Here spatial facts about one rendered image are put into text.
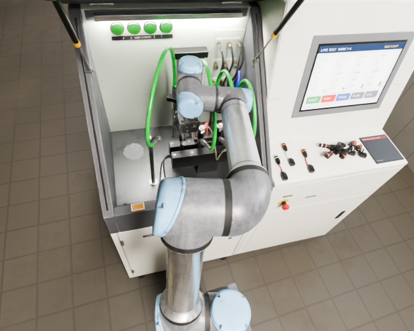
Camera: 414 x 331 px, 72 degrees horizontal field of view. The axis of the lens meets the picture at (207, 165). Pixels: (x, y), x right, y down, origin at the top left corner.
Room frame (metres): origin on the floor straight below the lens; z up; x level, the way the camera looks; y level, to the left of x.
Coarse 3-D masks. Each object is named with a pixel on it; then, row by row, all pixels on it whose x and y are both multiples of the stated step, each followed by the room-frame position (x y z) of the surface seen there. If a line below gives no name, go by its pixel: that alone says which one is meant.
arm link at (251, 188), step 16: (224, 96) 0.64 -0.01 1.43; (240, 96) 0.65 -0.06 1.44; (224, 112) 0.58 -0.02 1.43; (240, 112) 0.56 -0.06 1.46; (224, 128) 0.52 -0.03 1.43; (240, 128) 0.50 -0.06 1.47; (240, 144) 0.44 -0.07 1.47; (240, 160) 0.39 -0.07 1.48; (256, 160) 0.40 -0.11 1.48; (240, 176) 0.33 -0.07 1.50; (256, 176) 0.34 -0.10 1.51; (240, 192) 0.28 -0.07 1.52; (256, 192) 0.30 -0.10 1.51; (240, 208) 0.25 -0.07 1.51; (256, 208) 0.27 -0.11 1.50; (240, 224) 0.23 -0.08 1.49; (256, 224) 0.25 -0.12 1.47
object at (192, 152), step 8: (176, 144) 0.80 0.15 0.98; (192, 144) 0.82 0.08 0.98; (176, 152) 0.76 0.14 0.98; (184, 152) 0.77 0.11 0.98; (192, 152) 0.77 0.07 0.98; (200, 152) 0.78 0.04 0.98; (208, 152) 0.79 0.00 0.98; (216, 152) 0.80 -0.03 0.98; (224, 152) 0.81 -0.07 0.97; (176, 160) 0.73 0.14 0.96; (184, 160) 0.74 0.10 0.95; (192, 160) 0.76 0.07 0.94; (200, 160) 0.77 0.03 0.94; (208, 160) 0.79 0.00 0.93; (216, 160) 0.80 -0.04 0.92; (224, 160) 0.82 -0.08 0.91; (200, 168) 0.77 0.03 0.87; (208, 168) 0.79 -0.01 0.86; (216, 168) 0.81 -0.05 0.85
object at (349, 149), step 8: (320, 144) 0.93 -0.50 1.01; (328, 144) 0.93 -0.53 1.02; (336, 144) 0.95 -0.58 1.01; (344, 144) 0.98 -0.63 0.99; (352, 144) 0.96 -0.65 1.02; (360, 144) 0.98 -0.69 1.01; (328, 152) 0.89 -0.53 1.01; (336, 152) 0.90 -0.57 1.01; (344, 152) 0.91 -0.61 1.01; (352, 152) 0.93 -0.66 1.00; (360, 152) 0.95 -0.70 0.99
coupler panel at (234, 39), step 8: (216, 32) 1.11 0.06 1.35; (224, 32) 1.13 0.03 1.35; (232, 32) 1.14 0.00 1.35; (240, 32) 1.15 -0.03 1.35; (216, 40) 1.12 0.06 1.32; (224, 40) 1.13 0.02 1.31; (232, 40) 1.14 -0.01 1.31; (240, 40) 1.16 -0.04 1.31; (216, 48) 1.12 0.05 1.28; (224, 48) 1.13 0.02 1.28; (240, 48) 1.16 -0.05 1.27; (216, 56) 1.12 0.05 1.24; (224, 56) 1.13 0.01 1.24; (216, 64) 1.11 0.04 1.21; (224, 64) 1.13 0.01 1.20; (216, 72) 1.12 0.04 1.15; (232, 72) 1.15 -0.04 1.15
